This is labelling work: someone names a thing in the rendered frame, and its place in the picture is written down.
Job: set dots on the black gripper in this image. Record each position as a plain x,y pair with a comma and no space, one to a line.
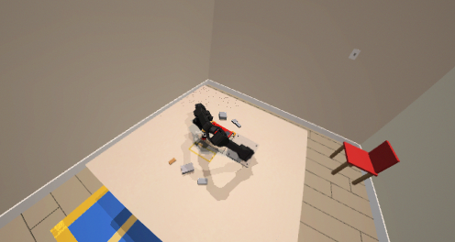
198,124

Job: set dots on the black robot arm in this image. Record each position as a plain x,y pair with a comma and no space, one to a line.
220,138

